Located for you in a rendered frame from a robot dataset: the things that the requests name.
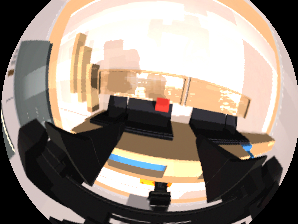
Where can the red block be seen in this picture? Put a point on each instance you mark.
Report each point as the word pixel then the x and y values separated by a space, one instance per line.
pixel 162 105

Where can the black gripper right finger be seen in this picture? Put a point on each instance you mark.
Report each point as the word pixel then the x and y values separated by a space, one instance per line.
pixel 222 170

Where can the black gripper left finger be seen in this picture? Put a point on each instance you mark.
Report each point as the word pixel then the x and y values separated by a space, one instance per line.
pixel 89 150

